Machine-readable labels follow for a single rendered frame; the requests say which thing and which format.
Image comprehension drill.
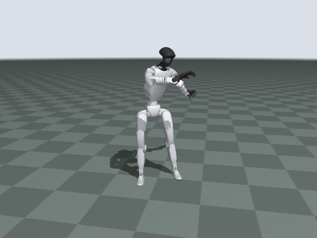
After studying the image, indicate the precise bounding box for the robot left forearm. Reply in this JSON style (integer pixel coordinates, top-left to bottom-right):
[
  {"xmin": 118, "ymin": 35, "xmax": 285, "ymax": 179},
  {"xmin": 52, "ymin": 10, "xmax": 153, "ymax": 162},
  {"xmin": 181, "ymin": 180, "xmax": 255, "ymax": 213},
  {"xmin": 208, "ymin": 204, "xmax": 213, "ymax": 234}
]
[{"xmin": 179, "ymin": 84, "xmax": 190, "ymax": 96}]

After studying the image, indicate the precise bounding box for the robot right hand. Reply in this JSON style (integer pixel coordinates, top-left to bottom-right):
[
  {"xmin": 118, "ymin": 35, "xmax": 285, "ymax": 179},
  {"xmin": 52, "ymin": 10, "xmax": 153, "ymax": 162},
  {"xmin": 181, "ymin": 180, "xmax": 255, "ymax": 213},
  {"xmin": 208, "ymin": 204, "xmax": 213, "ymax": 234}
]
[{"xmin": 172, "ymin": 70, "xmax": 196, "ymax": 82}]

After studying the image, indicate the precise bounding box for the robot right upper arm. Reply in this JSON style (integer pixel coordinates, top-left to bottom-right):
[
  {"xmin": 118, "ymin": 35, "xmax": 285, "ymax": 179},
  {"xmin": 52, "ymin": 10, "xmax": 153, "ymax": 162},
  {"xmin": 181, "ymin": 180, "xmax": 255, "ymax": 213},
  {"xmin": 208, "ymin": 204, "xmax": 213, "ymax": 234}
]
[{"xmin": 144, "ymin": 68, "xmax": 155, "ymax": 86}]

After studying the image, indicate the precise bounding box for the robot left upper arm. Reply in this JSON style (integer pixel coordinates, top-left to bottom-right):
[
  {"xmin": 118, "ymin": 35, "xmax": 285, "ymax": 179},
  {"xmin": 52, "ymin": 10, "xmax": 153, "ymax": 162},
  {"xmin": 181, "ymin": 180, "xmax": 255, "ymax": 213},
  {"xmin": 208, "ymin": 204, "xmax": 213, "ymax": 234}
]
[{"xmin": 170, "ymin": 68, "xmax": 184, "ymax": 89}]

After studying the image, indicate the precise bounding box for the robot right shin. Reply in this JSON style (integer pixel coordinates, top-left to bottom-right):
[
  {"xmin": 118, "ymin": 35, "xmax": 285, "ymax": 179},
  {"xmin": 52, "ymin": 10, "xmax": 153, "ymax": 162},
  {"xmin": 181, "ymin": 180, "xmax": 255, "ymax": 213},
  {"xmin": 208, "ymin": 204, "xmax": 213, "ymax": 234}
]
[{"xmin": 137, "ymin": 148, "xmax": 146, "ymax": 177}]

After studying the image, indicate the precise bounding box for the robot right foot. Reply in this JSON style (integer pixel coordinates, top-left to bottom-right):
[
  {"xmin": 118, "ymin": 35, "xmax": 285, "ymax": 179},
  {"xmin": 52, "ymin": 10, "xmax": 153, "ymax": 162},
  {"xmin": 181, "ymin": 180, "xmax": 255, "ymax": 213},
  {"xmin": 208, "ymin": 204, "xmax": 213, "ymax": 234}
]
[{"xmin": 136, "ymin": 175, "xmax": 145, "ymax": 185}]

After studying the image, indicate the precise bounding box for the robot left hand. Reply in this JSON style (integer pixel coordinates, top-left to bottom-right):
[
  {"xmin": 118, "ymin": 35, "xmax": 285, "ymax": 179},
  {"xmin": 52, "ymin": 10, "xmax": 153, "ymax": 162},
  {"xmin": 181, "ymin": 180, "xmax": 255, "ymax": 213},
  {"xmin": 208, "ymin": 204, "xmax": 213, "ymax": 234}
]
[{"xmin": 187, "ymin": 90, "xmax": 197, "ymax": 99}]

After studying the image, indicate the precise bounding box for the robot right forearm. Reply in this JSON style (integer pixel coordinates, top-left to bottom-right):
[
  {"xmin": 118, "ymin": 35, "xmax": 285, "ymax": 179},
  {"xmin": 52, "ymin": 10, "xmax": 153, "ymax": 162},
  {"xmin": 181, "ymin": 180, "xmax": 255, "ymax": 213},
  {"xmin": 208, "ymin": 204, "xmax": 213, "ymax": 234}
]
[{"xmin": 147, "ymin": 75, "xmax": 178, "ymax": 85}]

